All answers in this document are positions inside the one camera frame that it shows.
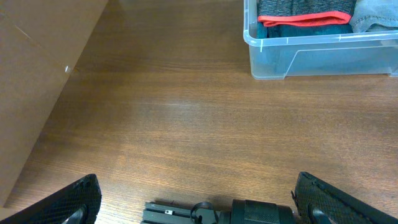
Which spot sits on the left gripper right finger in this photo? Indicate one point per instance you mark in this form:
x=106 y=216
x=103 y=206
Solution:
x=320 y=202

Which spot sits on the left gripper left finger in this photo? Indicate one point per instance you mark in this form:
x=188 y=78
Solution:
x=77 y=203

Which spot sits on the blue denim jeans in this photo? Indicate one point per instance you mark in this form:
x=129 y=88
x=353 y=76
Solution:
x=295 y=31

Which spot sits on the light grey jeans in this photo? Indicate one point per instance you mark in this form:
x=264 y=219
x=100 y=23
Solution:
x=374 y=16

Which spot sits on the black shorts red grey waistband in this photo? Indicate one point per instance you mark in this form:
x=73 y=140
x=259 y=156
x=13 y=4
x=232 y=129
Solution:
x=304 y=13

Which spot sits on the clear plastic storage container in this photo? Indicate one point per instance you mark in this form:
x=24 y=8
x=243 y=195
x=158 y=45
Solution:
x=339 y=54

